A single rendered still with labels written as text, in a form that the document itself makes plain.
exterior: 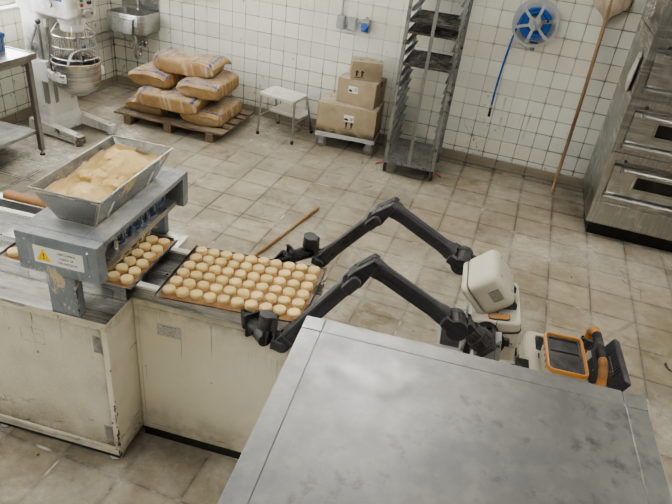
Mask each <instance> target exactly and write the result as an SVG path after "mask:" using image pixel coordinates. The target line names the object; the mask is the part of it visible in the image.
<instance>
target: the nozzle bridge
mask: <svg viewBox="0 0 672 504"><path fill-rule="evenodd" d="M162 197H163V198H164V207H163V208H162V209H157V214H156V215H153V216H150V221H147V222H145V223H144V222H142V223H143V224H142V225H143V227H142V228H139V229H137V230H136V229H135V234H134V235H132V236H129V237H127V241H126V242H124V243H123V244H118V247H119V249H118V250H114V249H113V245H112V241H113V240H114V239H115V238H116V237H117V238H118V241H119V242H122V241H121V233H122V232H123V231H124V230H126V234H129V235H130V232H129V226H130V225H131V224H132V223H134V227H137V219H138V218H139V217H140V216H142V220H145V214H144V213H145V212H146V211H147V210H148V209H149V211H150V213H151V214H152V206H153V205H154V204H155V203H156V204H157V207H159V208H160V207H162V204H163V201H162ZM187 203H188V173H187V171H184V170H179V169H175V168H170V167H165V166H162V168H161V170H160V172H159V174H158V175H157V177H156V178H155V179H154V180H153V181H152V182H151V183H149V184H148V185H147V186H146V187H144V188H143V189H142V190H141V191H139V192H138V193H137V194H136V195H134V196H133V197H132V198H131V199H129V200H128V201H127V202H126V203H124V204H123V205H122V206H121V207H119V208H118V209H117V210H116V211H114V212H113V213H112V214H111V215H109V216H108V217H107V218H106V219H104V220H103V221H102V222H101V223H99V224H98V225H97V226H95V227H94V226H90V225H86V224H81V223H77V222H73V221H68V220H64V219H60V218H57V217H56V216H55V215H54V214H53V212H52V211H51V210H50V209H49V208H48V207H46V208H45V209H43V210H42V211H40V212H39V213H37V214H36V215H34V216H33V217H31V218H30V219H28V220H27V221H25V222H24V223H23V224H21V225H19V226H18V227H16V228H15V229H14V230H13V231H14V236H15V241H16V246H17V251H18V256H19V260H20V265H21V266H22V267H26V268H30V269H34V270H38V271H42V272H46V276H47V282H48V288H49V293H50V299H51V305H52V310H53V311H54V312H58V313H62V314H66V315H69V316H73V317H77V318H81V317H82V316H83V315H84V314H85V313H86V307H85V300H84V293H83V286H82V282H86V283H91V284H95V285H99V286H101V285H102V284H103V283H104V282H105V281H106V280H108V275H107V270H108V269H109V268H110V267H111V266H112V265H113V264H114V263H115V262H116V261H117V260H118V259H120V258H121V257H122V256H123V255H124V254H125V253H126V252H127V251H128V250H129V249H130V248H131V247H132V246H133V245H135V244H136V243H137V242H138V241H139V240H140V239H141V238H142V237H143V236H144V235H145V234H146V233H147V232H148V231H150V230H151V229H152V230H151V232H155V233H160V234H164V235H165V234H166V233H167V232H168V231H169V223H168V213H169V212H170V211H171V210H172V209H173V208H174V207H175V206H176V205H178V206H183V207H184V206H185V205H186V204H187ZM157 223H159V224H158V226H157V228H154V226H155V225H156V224H157Z"/></svg>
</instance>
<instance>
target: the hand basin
mask: <svg viewBox="0 0 672 504"><path fill-rule="evenodd" d="M122 5H123V6H120V7H115V8H111V9H107V10H106V11H107V21H108V28H109V29H110V30H112V31H114V32H119V33H124V34H129V35H132V41H133V52H134V57H135V58H136V59H140V58H141V57H142V51H143V48H142V47H144V48H145V47H147V42H146V41H145V40H141V41H140V44H139V46H138V51H139V54H138V55H137V44H138V41H137V38H136V36H146V37H144V38H146V39H148V35H149V34H153V33H156V32H159V31H160V0H122Z"/></svg>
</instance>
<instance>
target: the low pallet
mask: <svg viewBox="0 0 672 504"><path fill-rule="evenodd" d="M114 113H117V114H122V115H124V124H129V125H132V124H134V123H136V122H137V121H139V120H141V119H144V120H148V121H153V122H157V123H162V124H164V133H169V134H171V133H173V132H175V131H176V130H178V129H179V128H185V129H189V130H194V131H200V132H205V141H206V142H209V143H213V142H215V141H216V140H217V139H219V138H220V137H222V136H224V135H226V134H227V133H228V132H229V131H231V130H233V129H234V128H235V126H238V125H239V124H240V123H242V121H245V120H246V119H247V118H248V117H250V116H252V115H253V114H254V113H255V111H250V110H246V109H241V111H240V112H239V113H238V114H237V115H235V116H234V117H233V118H232V119H230V120H229V121H228V122H227V123H225V124H224V125H223V126H221V127H210V126H204V125H199V124H194V123H190V122H187V121H186V120H184V119H183V118H182V117H181V116H180V113H178V114H177V112H173V113H172V112H170V113H169V114H167V115H156V114H150V113H145V112H141V111H137V110H134V109H132V108H131V107H129V106H127V105H125V106H124V107H121V108H119V109H117V110H115V111H114Z"/></svg>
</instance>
